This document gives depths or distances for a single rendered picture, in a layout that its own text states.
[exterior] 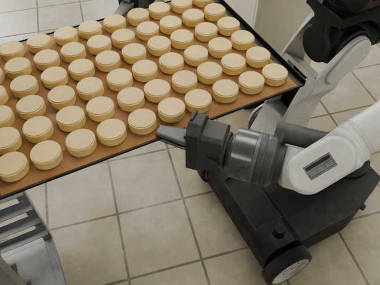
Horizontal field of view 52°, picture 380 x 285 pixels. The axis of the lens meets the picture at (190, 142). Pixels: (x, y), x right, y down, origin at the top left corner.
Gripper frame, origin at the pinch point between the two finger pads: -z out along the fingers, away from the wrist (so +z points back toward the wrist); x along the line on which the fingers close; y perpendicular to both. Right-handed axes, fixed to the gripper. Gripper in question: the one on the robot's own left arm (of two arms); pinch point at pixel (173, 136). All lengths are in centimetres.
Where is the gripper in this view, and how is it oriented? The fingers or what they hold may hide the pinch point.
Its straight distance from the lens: 68.9
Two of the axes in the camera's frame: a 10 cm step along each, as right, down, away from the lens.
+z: 9.5, 2.5, -2.0
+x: 0.0, -6.4, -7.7
